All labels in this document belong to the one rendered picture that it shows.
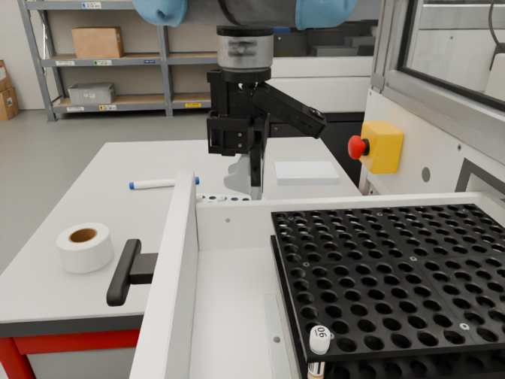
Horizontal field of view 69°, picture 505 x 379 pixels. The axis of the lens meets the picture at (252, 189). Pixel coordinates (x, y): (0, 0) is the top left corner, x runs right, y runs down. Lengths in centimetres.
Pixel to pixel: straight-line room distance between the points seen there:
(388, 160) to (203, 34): 389
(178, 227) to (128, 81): 426
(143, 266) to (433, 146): 41
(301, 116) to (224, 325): 30
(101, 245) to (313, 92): 75
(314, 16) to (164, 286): 24
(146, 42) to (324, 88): 350
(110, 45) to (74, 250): 361
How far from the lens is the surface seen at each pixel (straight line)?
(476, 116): 49
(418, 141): 60
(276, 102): 51
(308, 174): 77
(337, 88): 111
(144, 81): 452
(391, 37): 70
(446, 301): 31
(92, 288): 54
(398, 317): 29
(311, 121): 52
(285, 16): 34
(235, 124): 51
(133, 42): 447
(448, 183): 54
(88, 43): 412
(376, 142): 62
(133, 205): 71
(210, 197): 64
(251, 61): 49
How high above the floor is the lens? 110
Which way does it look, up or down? 27 degrees down
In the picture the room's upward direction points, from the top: straight up
